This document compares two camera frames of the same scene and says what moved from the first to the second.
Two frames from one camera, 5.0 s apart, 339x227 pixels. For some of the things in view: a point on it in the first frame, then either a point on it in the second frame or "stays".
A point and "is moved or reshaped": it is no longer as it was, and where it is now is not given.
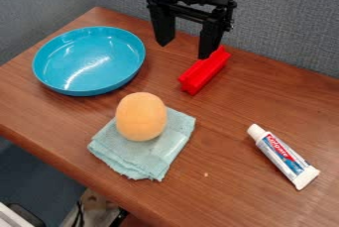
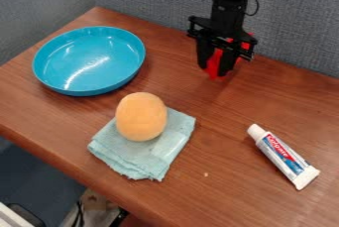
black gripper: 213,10 -> 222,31
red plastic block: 197,75 is moved or reshaped
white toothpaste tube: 288,163 stays
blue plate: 86,60 stays
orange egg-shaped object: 140,116 stays
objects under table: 92,211 stays
